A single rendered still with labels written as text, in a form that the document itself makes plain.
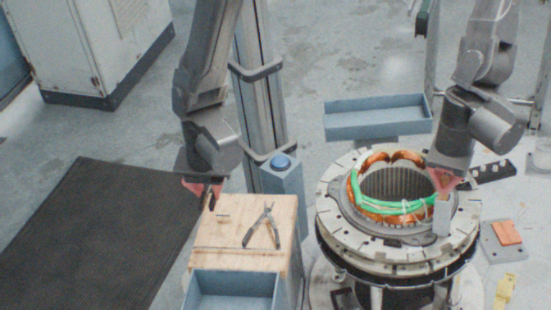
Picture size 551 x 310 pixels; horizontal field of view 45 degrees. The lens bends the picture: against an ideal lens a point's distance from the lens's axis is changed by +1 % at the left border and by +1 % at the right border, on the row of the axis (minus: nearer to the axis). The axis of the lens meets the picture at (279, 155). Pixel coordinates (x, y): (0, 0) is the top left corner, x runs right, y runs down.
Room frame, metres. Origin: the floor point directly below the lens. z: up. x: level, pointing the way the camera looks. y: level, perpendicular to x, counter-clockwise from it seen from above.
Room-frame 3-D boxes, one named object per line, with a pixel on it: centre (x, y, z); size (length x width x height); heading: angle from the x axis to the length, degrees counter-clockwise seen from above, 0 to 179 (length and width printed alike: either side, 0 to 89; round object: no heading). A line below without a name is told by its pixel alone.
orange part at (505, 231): (1.01, -0.51, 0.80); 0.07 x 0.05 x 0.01; 2
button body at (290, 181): (1.10, 0.00, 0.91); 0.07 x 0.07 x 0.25; 47
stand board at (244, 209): (0.89, 0.09, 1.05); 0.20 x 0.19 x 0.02; 168
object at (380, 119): (1.22, -0.24, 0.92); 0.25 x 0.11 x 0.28; 86
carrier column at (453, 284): (0.84, -0.33, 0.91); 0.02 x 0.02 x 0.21
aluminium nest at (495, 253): (1.00, -0.49, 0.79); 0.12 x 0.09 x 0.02; 2
